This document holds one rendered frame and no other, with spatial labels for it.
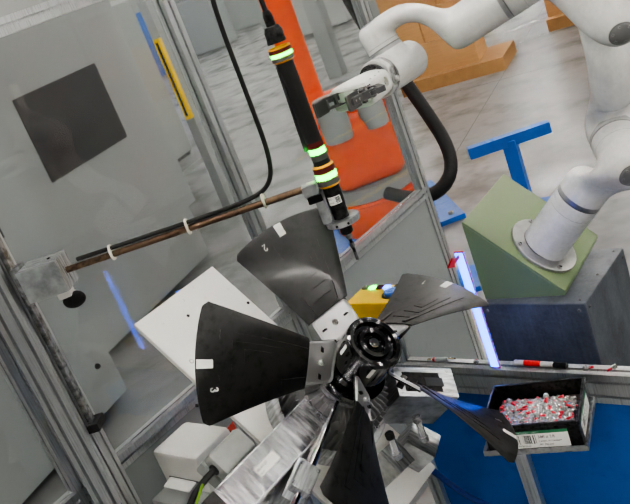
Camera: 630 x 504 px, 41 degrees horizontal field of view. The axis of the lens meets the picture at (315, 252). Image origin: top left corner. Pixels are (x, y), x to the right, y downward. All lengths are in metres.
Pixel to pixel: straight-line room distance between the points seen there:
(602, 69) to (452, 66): 7.82
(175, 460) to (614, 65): 1.37
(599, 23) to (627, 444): 0.98
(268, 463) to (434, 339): 1.66
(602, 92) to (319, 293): 0.78
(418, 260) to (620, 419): 1.24
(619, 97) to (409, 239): 1.28
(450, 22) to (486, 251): 0.70
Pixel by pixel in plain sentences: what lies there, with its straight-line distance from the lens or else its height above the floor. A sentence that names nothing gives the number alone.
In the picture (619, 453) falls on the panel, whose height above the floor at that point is 0.62.
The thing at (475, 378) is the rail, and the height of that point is 0.83.
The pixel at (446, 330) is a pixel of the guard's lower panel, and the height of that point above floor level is 0.46.
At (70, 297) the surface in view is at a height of 1.48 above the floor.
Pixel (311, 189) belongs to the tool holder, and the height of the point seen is 1.53.
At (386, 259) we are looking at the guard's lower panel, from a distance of 2.98.
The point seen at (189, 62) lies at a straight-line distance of 2.41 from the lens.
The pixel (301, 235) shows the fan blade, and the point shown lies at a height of 1.41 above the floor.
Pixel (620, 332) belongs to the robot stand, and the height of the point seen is 0.75.
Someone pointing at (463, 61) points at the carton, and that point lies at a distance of 9.73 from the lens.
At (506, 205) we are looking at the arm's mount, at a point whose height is 1.12.
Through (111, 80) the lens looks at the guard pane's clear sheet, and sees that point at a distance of 2.25.
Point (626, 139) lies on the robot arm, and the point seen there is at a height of 1.31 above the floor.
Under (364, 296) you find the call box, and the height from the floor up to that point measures 1.07.
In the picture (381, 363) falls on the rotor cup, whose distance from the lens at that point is 1.65.
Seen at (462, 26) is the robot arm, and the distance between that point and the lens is 1.83.
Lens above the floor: 1.97
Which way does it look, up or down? 19 degrees down
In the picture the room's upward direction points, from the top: 21 degrees counter-clockwise
